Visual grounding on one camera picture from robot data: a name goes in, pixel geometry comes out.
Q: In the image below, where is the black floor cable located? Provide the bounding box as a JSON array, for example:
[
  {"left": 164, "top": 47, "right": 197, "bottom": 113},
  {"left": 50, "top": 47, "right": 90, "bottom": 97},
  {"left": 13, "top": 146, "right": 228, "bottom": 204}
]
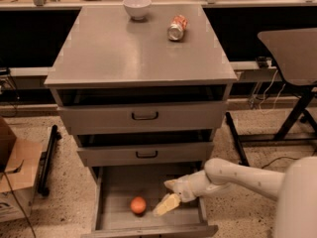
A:
[{"left": 261, "top": 155, "right": 301, "bottom": 170}]

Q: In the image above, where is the black box cable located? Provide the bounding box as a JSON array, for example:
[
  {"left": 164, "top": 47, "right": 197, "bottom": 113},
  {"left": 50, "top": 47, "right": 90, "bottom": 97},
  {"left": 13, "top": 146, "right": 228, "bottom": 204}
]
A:
[{"left": 0, "top": 169, "right": 38, "bottom": 238}]

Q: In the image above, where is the dark chair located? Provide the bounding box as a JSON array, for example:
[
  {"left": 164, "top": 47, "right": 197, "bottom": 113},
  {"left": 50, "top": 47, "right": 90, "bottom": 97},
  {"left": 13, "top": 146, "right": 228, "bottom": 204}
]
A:
[{"left": 258, "top": 28, "right": 317, "bottom": 141}]

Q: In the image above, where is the grey top drawer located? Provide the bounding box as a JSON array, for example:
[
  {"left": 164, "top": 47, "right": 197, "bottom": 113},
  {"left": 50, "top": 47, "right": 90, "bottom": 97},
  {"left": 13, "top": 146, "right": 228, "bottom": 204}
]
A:
[{"left": 58, "top": 101, "right": 228, "bottom": 135}]

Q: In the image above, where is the black right floor bar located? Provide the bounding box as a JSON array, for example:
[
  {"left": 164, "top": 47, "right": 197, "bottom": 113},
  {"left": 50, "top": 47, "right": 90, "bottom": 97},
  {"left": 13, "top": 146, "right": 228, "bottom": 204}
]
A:
[{"left": 225, "top": 112, "right": 250, "bottom": 167}]

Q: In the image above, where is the orange soda can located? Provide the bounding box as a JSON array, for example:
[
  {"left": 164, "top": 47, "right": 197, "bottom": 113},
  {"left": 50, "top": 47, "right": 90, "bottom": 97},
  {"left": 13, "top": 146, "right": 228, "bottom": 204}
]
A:
[{"left": 167, "top": 15, "right": 187, "bottom": 41}]

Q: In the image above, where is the grey bottom drawer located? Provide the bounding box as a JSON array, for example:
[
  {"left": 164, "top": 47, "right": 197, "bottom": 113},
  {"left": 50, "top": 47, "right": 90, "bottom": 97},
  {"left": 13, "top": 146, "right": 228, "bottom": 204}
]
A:
[{"left": 81, "top": 163, "right": 218, "bottom": 238}]

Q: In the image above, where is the grey drawer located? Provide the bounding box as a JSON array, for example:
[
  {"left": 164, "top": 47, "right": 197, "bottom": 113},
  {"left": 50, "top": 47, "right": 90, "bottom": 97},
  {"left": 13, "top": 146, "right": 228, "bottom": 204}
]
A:
[
  {"left": 81, "top": 163, "right": 218, "bottom": 238},
  {"left": 77, "top": 142, "right": 214, "bottom": 167},
  {"left": 58, "top": 101, "right": 228, "bottom": 135}
]

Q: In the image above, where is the cardboard box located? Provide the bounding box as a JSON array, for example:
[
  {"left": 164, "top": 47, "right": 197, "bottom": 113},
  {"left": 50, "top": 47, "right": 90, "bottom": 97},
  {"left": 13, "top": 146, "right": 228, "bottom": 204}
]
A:
[{"left": 0, "top": 118, "right": 42, "bottom": 222}]

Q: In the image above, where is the grey drawer cabinet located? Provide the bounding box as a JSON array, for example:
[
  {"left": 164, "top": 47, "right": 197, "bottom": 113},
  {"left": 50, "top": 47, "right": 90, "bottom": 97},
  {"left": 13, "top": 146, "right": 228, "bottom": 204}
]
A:
[{"left": 44, "top": 3, "right": 238, "bottom": 171}]

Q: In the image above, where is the orange fruit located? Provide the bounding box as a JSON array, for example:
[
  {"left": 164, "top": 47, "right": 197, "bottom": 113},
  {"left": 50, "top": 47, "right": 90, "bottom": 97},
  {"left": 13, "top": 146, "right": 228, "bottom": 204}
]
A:
[{"left": 130, "top": 196, "right": 147, "bottom": 214}]

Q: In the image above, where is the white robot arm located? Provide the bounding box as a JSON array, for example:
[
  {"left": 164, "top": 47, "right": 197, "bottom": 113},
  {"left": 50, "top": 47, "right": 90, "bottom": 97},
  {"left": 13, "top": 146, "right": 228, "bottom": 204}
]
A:
[{"left": 154, "top": 157, "right": 317, "bottom": 238}]

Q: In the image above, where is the grey middle drawer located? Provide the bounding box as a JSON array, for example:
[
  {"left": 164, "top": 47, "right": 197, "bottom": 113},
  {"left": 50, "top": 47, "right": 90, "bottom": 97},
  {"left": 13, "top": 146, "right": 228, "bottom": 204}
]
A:
[{"left": 77, "top": 142, "right": 214, "bottom": 167}]

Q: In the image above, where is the white ceramic bowl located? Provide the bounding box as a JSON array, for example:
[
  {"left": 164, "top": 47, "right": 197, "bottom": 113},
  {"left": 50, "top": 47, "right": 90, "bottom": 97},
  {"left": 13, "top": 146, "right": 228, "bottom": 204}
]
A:
[{"left": 123, "top": 0, "right": 152, "bottom": 20}]

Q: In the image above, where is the black floor bar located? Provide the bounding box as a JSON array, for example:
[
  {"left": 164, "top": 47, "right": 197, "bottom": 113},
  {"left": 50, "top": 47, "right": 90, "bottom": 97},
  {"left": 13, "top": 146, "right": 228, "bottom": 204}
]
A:
[
  {"left": 225, "top": 112, "right": 250, "bottom": 167},
  {"left": 38, "top": 125, "right": 61, "bottom": 197}
]

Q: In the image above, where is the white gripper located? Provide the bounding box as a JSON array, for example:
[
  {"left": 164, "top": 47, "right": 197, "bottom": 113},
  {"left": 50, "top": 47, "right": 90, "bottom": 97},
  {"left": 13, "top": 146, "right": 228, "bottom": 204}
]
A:
[{"left": 153, "top": 171, "right": 211, "bottom": 216}]

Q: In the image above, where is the black left floor bar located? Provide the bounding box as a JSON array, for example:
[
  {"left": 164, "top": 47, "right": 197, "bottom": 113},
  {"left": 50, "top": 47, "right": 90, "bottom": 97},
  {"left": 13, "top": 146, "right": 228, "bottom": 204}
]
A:
[{"left": 38, "top": 125, "right": 61, "bottom": 197}]

